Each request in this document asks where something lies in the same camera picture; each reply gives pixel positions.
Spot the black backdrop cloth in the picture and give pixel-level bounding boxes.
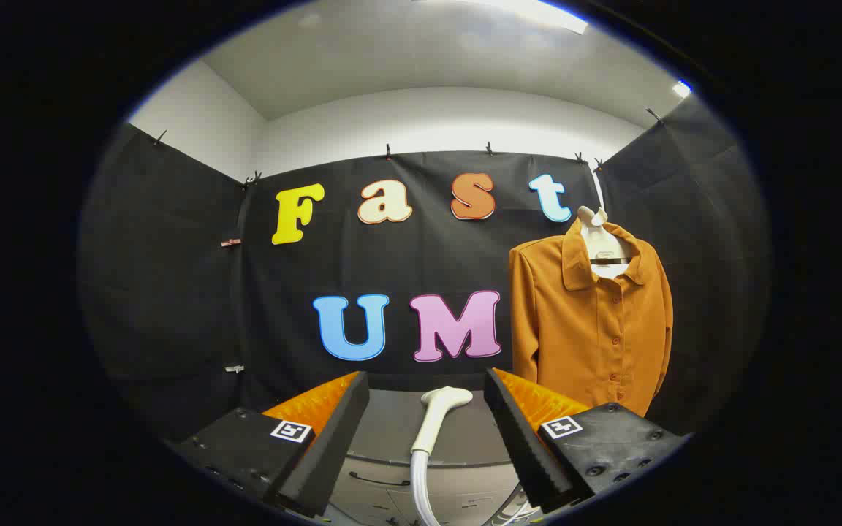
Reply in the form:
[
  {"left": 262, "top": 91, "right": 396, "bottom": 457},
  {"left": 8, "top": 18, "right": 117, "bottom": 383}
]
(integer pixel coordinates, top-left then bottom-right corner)
[{"left": 79, "top": 95, "right": 771, "bottom": 443}]

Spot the long ceiling light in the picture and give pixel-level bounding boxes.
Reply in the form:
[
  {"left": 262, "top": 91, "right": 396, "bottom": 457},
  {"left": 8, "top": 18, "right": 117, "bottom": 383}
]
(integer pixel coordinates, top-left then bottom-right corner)
[{"left": 458, "top": 0, "right": 590, "bottom": 36}]

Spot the white garment steamer head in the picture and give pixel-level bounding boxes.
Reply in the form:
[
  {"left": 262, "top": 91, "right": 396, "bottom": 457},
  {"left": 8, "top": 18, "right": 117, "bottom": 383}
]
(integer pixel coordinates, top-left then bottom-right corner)
[{"left": 411, "top": 386, "right": 474, "bottom": 455}]

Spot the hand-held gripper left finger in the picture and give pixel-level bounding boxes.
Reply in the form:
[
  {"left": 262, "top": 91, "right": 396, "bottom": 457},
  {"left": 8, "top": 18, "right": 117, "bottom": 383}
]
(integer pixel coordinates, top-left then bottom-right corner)
[{"left": 164, "top": 370, "right": 371, "bottom": 519}]

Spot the white steamer hose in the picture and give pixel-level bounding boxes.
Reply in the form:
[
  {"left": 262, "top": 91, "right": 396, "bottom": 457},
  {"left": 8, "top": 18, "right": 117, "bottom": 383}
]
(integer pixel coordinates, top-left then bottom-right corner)
[{"left": 409, "top": 449, "right": 442, "bottom": 526}]

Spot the grey cabinet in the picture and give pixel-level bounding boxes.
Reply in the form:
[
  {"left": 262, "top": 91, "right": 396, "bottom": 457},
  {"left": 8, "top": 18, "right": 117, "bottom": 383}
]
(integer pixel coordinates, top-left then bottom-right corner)
[{"left": 327, "top": 389, "right": 539, "bottom": 526}]

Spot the orange button shirt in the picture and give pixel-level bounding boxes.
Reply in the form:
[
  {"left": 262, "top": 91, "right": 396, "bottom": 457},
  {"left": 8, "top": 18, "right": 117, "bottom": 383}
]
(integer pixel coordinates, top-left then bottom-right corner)
[{"left": 508, "top": 218, "right": 675, "bottom": 418}]

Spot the white clothes hanger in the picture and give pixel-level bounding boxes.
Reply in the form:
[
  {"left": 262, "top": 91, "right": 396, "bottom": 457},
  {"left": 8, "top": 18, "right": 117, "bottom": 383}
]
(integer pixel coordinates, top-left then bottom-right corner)
[{"left": 577, "top": 169, "right": 632, "bottom": 280}]

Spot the row of black clips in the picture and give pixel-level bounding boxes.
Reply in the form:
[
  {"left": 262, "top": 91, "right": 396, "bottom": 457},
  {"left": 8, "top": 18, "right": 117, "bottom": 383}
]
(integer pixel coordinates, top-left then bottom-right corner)
[{"left": 152, "top": 107, "right": 665, "bottom": 186}]

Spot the white cable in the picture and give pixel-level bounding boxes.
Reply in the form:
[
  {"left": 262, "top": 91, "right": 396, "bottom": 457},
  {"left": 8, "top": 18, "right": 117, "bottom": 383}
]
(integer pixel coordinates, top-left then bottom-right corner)
[{"left": 493, "top": 488, "right": 540, "bottom": 526}]

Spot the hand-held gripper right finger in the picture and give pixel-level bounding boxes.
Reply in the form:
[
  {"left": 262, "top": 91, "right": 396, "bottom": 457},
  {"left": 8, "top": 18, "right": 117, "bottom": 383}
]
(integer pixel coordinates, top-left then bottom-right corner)
[{"left": 484, "top": 367, "right": 691, "bottom": 514}]

